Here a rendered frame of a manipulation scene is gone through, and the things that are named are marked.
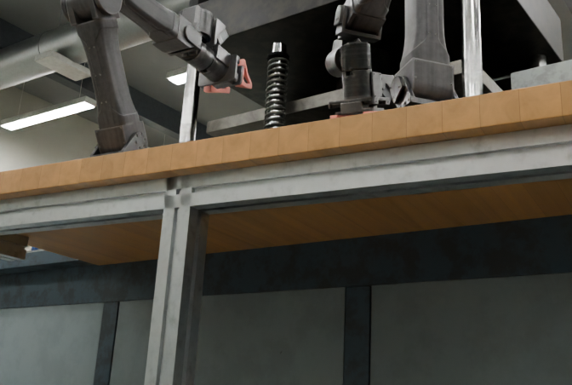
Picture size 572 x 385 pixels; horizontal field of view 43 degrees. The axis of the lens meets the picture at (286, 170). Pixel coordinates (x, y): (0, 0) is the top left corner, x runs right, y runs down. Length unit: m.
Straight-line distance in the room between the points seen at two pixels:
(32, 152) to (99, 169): 8.99
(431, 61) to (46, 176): 0.60
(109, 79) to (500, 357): 0.81
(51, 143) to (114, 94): 8.93
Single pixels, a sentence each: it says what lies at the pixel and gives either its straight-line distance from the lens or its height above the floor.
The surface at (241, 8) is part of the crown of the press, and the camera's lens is 2.83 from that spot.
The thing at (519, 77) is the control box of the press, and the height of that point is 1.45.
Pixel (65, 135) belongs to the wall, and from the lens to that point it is 10.45.
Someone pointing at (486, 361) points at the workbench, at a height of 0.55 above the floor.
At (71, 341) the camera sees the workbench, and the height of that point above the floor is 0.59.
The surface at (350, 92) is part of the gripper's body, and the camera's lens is 1.37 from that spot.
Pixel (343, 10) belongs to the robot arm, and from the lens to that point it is 1.39.
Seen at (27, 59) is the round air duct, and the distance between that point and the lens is 7.71.
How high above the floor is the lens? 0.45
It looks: 19 degrees up
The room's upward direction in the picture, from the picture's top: 3 degrees clockwise
